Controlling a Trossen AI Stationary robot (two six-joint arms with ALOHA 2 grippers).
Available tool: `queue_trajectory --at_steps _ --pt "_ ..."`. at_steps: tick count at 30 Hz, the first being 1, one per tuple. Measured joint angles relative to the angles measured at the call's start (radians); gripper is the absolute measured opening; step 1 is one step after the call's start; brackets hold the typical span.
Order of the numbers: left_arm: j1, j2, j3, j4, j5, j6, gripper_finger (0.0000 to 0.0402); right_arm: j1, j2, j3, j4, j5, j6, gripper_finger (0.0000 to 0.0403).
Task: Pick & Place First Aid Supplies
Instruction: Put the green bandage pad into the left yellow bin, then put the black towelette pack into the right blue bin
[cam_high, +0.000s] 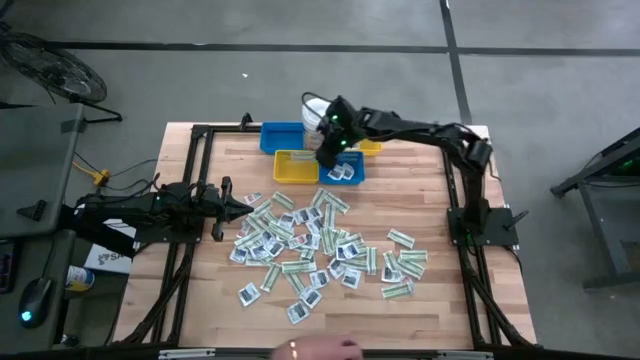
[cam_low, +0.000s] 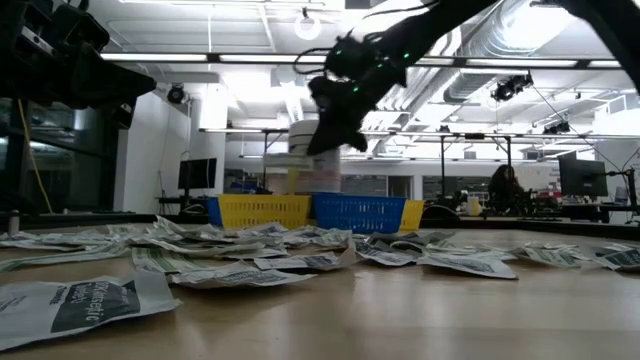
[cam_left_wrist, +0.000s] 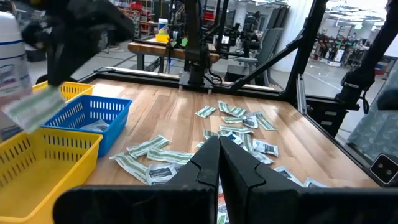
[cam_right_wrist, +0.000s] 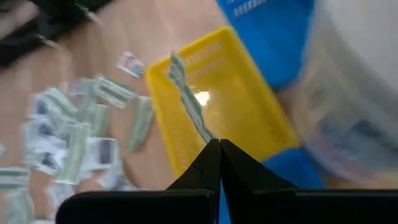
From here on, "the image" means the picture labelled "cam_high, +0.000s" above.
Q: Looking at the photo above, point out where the black computer mouse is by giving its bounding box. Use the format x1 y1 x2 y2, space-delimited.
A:
18 277 54 330

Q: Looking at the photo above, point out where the white blue yellow can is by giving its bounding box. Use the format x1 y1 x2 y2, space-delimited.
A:
65 265 96 293

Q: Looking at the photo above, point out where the black aluminium table frame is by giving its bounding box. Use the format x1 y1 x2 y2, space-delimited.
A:
112 122 539 351

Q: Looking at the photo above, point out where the black floor fan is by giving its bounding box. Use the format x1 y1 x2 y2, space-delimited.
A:
0 30 124 125

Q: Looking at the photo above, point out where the black slanted bar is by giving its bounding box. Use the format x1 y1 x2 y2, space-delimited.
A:
58 203 137 260

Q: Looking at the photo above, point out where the white disinfecting wipes canister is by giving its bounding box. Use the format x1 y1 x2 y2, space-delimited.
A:
301 97 334 151

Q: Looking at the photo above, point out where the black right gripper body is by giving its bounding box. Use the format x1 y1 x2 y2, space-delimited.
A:
319 117 359 159

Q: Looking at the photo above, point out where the yellow extension cable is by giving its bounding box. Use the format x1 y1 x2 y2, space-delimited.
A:
71 158 101 177

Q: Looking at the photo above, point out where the black keyboard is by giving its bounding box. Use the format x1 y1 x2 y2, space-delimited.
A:
0 239 15 296

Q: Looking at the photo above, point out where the person's hand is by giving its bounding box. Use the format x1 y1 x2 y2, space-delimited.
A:
271 333 365 360

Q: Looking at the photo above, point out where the silver metal bracket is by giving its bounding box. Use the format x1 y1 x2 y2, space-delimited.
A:
436 349 495 360
158 348 217 360

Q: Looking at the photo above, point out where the blue plastic basket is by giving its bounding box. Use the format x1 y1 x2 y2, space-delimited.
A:
318 150 367 186
259 121 306 155

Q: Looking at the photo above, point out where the black desk bracket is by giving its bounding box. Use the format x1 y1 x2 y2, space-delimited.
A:
16 198 49 222

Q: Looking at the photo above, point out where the grey desk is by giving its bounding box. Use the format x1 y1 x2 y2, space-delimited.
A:
0 102 86 355

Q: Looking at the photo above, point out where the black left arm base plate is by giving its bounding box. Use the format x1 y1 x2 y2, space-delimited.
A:
133 203 207 246

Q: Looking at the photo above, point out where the white cardboard box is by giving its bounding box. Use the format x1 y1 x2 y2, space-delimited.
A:
83 218 137 276

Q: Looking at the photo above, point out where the yellow plastic basket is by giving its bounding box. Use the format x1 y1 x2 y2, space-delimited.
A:
357 139 384 158
272 149 321 185

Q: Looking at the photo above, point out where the black metal table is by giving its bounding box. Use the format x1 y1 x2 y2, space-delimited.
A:
549 126 640 291

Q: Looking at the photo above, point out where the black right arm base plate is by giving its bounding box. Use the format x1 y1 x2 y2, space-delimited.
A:
447 206 521 248

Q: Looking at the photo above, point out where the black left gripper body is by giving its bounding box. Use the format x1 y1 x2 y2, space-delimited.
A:
197 175 233 243

